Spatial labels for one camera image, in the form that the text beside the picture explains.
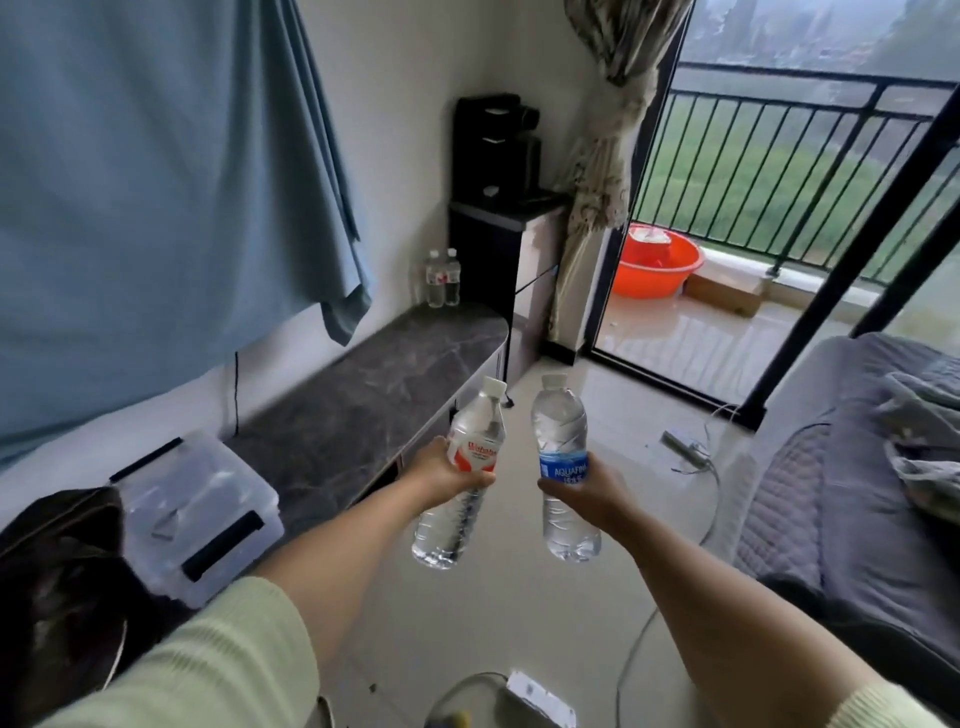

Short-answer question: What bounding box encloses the orange plastic basin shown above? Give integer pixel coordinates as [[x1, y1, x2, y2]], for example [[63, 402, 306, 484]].
[[611, 222, 707, 300]]

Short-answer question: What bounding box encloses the black coffee machine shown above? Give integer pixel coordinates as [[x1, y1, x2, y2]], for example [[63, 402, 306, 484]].
[[452, 93, 543, 208]]

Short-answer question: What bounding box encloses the white power strip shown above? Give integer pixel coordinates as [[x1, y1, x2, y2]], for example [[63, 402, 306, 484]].
[[660, 429, 711, 471]]

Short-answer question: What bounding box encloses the light green sweater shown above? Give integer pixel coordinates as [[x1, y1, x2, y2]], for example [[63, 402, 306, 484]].
[[37, 576, 950, 728]]

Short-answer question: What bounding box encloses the blue curtain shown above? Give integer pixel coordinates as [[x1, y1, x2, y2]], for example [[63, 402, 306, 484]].
[[0, 0, 374, 470]]

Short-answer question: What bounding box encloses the person's left forearm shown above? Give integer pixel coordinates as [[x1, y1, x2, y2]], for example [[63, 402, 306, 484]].
[[251, 471, 451, 669]]

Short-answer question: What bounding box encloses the floral curtain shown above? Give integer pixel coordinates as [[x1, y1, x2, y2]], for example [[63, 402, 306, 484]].
[[546, 0, 695, 342]]

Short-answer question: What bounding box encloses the dark marble top sideboard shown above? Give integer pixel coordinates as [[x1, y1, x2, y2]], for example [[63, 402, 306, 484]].
[[225, 302, 511, 541]]

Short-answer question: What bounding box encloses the person's right hand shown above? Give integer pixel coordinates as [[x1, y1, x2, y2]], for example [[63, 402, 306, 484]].
[[537, 451, 640, 543]]

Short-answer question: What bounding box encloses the blue label water bottle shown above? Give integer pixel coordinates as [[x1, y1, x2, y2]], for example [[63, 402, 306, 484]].
[[531, 372, 603, 564]]

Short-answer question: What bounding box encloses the white cable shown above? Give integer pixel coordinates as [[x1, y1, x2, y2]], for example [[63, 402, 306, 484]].
[[615, 405, 744, 728]]

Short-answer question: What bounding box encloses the black metal bed frame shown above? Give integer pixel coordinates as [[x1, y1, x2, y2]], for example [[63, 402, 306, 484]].
[[738, 86, 960, 431]]

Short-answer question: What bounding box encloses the grey quilted bed cover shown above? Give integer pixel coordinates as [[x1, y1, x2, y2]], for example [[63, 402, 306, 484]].
[[731, 332, 960, 669]]

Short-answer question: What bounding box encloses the crumpled grey blanket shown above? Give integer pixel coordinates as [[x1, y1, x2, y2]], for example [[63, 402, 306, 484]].
[[873, 371, 960, 526]]

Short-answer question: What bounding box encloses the black cabinet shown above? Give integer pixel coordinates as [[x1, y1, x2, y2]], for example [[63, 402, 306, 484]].
[[447, 191, 571, 387]]

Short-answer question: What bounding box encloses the dark brown bag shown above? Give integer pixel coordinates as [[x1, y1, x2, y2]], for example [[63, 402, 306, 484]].
[[0, 486, 177, 728]]

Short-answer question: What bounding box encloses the person's left hand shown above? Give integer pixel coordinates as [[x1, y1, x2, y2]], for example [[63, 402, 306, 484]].
[[403, 437, 498, 513]]

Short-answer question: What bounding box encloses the black sliding door frame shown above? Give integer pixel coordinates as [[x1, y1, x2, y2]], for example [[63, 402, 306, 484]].
[[581, 0, 751, 425]]

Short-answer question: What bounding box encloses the clear plastic storage box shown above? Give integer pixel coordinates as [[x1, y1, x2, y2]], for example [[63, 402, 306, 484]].
[[111, 431, 286, 610]]

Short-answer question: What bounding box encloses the person's right forearm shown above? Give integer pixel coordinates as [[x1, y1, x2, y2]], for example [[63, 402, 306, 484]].
[[603, 504, 890, 728]]

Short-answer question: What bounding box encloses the red label water bottle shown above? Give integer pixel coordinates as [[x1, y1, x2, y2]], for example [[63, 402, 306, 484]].
[[411, 376, 510, 571]]

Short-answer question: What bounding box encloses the cardboard box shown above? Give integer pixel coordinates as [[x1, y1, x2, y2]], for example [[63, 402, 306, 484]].
[[684, 268, 768, 318]]

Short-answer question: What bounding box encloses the black balcony railing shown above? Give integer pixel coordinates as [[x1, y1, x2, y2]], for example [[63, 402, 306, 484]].
[[637, 61, 960, 286]]

